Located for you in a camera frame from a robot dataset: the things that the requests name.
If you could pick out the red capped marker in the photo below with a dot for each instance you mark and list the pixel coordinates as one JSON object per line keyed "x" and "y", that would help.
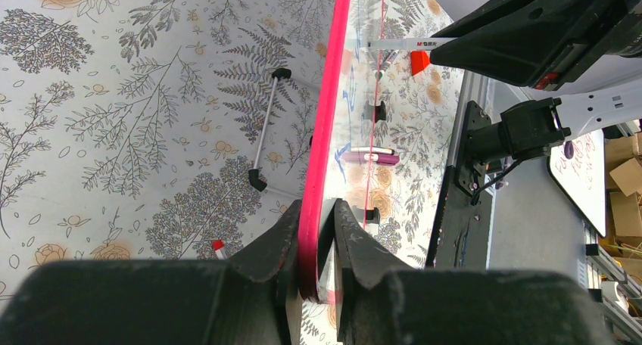
{"x": 219, "y": 249}

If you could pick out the green capped marker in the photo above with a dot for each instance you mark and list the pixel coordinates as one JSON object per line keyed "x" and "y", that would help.
{"x": 387, "y": 58}

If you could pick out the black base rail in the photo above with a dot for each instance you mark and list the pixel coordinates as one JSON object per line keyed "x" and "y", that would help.
{"x": 461, "y": 232}

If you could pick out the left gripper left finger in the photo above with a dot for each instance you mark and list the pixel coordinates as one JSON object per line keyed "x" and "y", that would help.
{"x": 249, "y": 298}

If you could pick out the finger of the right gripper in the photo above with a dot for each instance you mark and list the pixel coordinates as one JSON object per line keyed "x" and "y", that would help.
{"x": 540, "y": 44}

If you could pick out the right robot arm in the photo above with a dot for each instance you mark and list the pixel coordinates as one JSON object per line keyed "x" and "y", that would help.
{"x": 532, "y": 128}

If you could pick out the floral patterned table mat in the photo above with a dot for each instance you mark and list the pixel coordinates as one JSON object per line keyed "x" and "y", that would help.
{"x": 146, "y": 129}

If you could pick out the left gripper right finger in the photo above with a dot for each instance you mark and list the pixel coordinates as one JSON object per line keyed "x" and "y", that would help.
{"x": 382, "y": 300}

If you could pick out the magenta capped marker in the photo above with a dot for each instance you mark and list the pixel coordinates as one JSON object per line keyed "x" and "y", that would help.
{"x": 381, "y": 159}

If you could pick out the red triangular block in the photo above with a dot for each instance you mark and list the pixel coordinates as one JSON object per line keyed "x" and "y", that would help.
{"x": 419, "y": 61}

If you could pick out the pink framed whiteboard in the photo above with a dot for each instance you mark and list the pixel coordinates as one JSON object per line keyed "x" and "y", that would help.
{"x": 349, "y": 81}

